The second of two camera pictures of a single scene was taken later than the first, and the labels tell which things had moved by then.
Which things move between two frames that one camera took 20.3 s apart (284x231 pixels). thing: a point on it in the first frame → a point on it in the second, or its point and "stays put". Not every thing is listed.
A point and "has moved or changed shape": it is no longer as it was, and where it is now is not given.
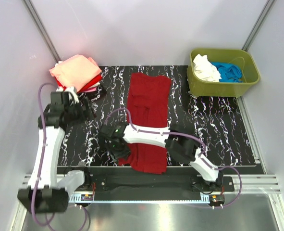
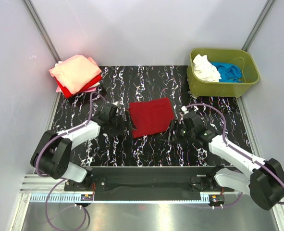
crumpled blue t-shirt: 229,72 stays put
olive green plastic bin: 221,72 stays put
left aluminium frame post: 42,30 stays put
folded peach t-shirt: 76,71 stays put
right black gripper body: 116,151 → 185,134
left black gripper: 84,114 → 123,127
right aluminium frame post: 258,25 stays put
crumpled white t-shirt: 203,70 stays put
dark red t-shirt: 148,100 has moved or changed shape
